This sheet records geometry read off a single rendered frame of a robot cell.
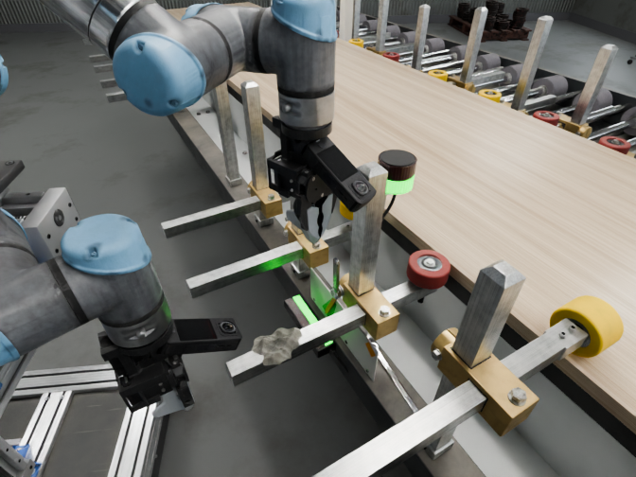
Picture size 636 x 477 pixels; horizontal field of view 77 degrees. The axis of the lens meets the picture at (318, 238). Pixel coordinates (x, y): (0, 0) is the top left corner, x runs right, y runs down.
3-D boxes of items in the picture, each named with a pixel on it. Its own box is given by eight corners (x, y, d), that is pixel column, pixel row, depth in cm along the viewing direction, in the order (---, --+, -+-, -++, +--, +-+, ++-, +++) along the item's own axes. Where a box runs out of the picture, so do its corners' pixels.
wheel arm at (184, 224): (167, 241, 102) (163, 228, 99) (164, 234, 104) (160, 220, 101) (316, 195, 118) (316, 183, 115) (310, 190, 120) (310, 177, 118)
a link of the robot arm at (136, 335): (156, 272, 51) (172, 315, 46) (165, 296, 54) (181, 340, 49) (93, 293, 48) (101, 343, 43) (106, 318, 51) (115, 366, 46)
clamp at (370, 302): (375, 342, 73) (378, 324, 70) (336, 293, 82) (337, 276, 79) (399, 329, 75) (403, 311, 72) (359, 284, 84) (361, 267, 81)
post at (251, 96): (263, 242, 123) (245, 84, 93) (258, 236, 126) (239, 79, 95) (273, 238, 125) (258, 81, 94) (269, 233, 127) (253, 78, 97)
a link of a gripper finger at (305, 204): (312, 218, 65) (312, 171, 60) (321, 221, 64) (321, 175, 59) (292, 231, 63) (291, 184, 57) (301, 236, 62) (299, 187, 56)
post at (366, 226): (352, 362, 89) (369, 172, 58) (344, 350, 91) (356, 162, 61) (364, 355, 90) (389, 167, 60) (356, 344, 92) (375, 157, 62)
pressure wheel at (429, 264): (417, 321, 80) (428, 281, 72) (393, 295, 85) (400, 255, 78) (448, 307, 83) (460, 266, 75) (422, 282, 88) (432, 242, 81)
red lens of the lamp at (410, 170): (392, 184, 60) (394, 171, 59) (369, 167, 64) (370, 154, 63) (422, 174, 63) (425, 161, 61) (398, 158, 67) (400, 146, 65)
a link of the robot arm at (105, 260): (38, 230, 40) (123, 199, 45) (79, 303, 47) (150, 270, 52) (60, 271, 36) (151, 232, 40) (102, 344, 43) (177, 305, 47)
